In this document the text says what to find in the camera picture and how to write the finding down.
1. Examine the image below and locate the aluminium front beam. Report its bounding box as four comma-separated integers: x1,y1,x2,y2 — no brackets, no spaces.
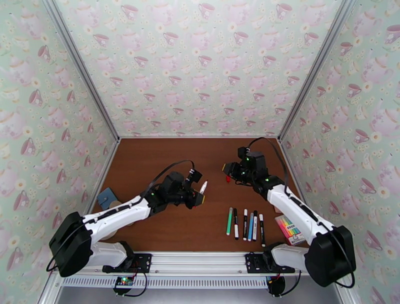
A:
51,250,346,277

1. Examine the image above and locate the pack of coloured highlighters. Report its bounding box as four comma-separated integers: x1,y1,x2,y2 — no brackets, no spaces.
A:
274,214,307,246

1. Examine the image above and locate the small circuit board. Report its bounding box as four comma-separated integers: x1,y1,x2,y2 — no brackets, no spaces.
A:
113,275,136,290

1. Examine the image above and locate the black round disc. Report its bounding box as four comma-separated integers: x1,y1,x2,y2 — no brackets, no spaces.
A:
267,276,286,298

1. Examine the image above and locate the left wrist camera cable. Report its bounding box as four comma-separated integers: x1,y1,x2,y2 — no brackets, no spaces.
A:
138,159,195,202

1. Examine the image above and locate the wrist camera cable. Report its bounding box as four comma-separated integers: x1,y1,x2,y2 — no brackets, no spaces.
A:
138,159,195,202
246,137,290,196

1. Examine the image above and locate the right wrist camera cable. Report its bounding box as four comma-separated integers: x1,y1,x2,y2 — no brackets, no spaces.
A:
246,137,290,196

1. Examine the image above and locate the aluminium back rail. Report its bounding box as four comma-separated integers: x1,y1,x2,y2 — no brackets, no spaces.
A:
118,134,281,139

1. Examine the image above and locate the perforated metal cable tray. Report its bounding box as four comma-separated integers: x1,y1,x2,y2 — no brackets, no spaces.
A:
60,275,273,289

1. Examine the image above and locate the thin black base wire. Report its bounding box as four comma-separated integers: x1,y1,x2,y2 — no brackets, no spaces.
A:
281,270,304,296
124,270,148,297

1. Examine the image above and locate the aluminium corner post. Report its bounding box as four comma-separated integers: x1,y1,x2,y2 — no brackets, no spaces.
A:
277,0,359,142
42,0,121,142

